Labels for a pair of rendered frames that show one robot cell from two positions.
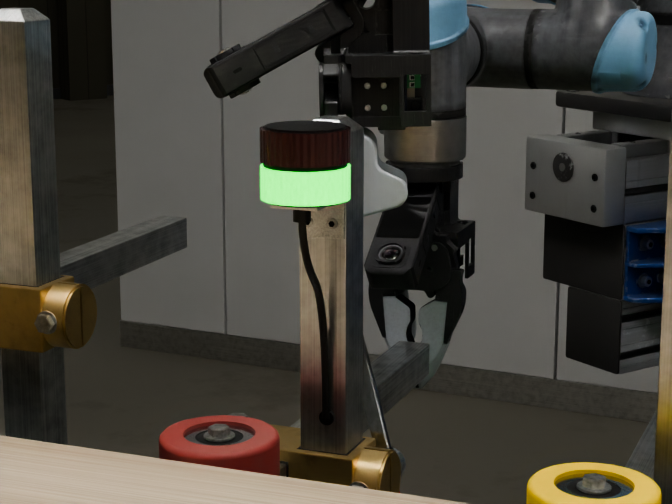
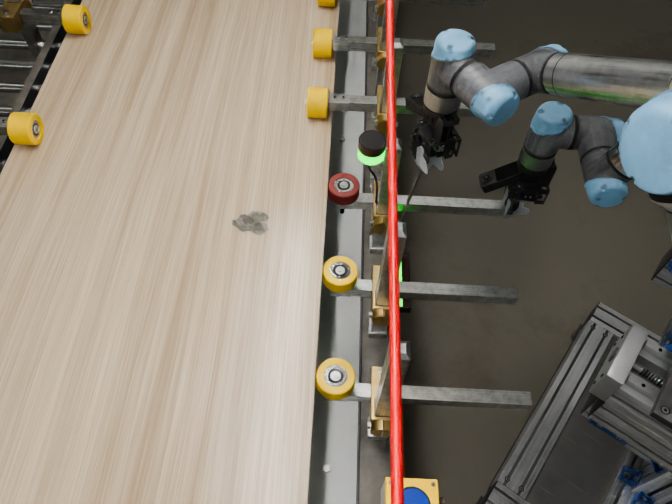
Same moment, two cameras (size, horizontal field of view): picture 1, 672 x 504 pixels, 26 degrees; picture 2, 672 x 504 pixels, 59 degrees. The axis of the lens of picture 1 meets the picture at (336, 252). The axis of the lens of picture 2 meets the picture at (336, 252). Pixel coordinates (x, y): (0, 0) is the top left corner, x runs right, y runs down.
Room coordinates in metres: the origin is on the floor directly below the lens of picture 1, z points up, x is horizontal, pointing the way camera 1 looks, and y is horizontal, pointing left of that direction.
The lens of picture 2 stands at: (0.55, -0.81, 2.03)
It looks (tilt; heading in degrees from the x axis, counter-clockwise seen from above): 56 degrees down; 68
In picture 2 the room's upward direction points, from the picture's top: 3 degrees clockwise
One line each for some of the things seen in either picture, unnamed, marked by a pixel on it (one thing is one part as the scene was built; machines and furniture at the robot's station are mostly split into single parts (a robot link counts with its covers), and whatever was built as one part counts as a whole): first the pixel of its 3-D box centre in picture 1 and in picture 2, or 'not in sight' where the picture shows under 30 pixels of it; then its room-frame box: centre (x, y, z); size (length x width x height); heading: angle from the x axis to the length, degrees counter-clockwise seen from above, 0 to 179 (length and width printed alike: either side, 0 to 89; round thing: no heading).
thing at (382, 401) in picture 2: not in sight; (385, 399); (0.81, -0.46, 0.90); 0.03 x 0.03 x 0.48; 69
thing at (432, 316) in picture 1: (439, 337); (517, 210); (1.32, -0.10, 0.86); 0.06 x 0.03 x 0.09; 159
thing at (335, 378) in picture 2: not in sight; (334, 385); (0.73, -0.39, 0.85); 0.08 x 0.08 x 0.11
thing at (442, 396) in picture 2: not in sight; (427, 396); (0.92, -0.46, 0.82); 0.43 x 0.03 x 0.04; 159
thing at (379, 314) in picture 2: not in sight; (382, 295); (0.91, -0.21, 0.83); 0.13 x 0.06 x 0.05; 69
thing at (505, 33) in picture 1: (478, 47); (595, 139); (1.41, -0.14, 1.12); 0.11 x 0.11 x 0.08; 66
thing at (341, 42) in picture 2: not in sight; (407, 45); (1.25, 0.48, 0.95); 0.50 x 0.04 x 0.04; 159
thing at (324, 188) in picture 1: (305, 181); (371, 151); (0.95, 0.02, 1.07); 0.06 x 0.06 x 0.02
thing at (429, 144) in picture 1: (421, 140); (536, 153); (1.32, -0.08, 1.04); 0.08 x 0.08 x 0.05
